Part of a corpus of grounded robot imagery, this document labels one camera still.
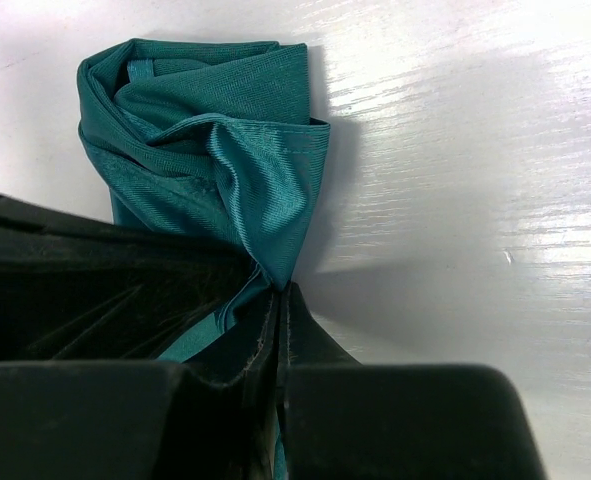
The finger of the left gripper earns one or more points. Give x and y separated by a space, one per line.
75 288

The teal cloth napkin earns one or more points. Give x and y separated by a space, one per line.
212 141

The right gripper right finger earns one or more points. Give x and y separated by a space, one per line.
302 340

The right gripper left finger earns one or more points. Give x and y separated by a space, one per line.
242 349

